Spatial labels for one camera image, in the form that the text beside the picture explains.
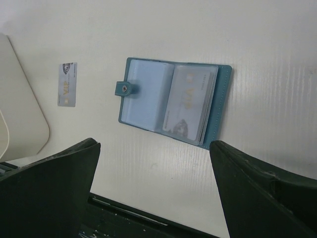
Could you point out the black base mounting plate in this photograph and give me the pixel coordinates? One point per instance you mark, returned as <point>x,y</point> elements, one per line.
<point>106,221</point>

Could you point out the white oblong plastic tray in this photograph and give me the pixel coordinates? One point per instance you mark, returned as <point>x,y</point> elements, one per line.
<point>24,130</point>

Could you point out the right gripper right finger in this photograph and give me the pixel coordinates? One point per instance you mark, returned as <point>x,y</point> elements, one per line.
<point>260,200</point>

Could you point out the silver VIP credit card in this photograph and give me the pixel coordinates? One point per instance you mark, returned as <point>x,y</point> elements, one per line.
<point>189,97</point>

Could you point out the blue leather card holder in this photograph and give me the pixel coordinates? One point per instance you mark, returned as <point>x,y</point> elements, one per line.
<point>145,90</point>

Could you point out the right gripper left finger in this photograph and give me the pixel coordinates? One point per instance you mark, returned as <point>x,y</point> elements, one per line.
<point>47,198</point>

